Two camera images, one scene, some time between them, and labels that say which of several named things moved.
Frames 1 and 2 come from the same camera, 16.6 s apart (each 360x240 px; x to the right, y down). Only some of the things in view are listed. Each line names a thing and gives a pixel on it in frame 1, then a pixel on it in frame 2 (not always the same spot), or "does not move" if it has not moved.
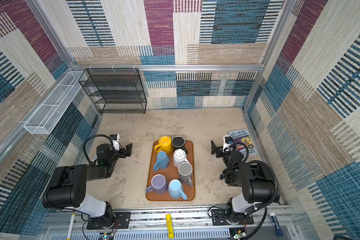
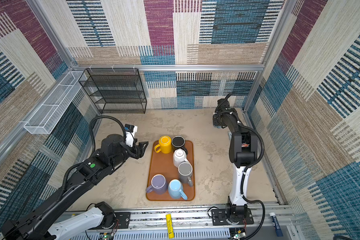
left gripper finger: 127,153 → 140,153
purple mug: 158,184 does not move
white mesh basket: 43,120 does not move
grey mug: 185,173 does not move
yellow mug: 164,145 does not move
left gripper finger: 128,148 → 141,144
